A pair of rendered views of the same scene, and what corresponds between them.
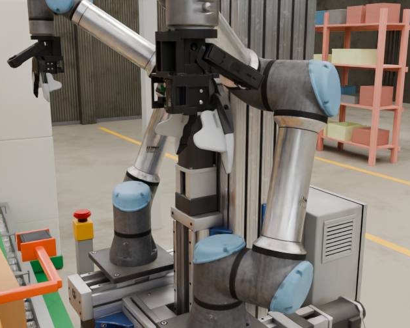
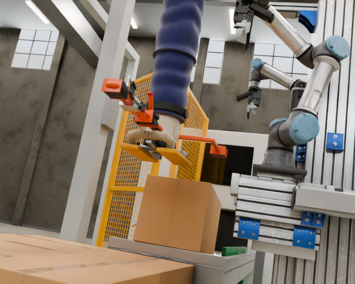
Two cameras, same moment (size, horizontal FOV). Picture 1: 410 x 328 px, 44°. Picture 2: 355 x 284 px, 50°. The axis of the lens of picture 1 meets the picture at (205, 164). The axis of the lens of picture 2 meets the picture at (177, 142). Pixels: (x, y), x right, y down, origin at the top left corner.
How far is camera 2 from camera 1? 1.39 m
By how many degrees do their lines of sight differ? 51
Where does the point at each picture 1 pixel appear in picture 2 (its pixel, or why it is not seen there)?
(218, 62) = (253, 8)
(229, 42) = (289, 31)
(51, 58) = (254, 96)
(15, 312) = (205, 190)
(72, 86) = not seen: hidden behind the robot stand
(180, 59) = (239, 7)
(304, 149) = (320, 69)
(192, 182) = not seen: hidden behind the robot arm
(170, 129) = (242, 39)
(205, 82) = (246, 11)
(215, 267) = (274, 127)
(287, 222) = (306, 98)
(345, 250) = not seen: outside the picture
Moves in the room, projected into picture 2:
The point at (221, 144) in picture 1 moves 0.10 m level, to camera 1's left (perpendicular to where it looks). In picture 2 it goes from (245, 25) to (225, 30)
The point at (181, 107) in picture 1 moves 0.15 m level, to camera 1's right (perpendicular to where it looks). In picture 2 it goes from (235, 17) to (267, 8)
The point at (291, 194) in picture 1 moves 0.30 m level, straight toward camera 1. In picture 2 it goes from (310, 87) to (265, 61)
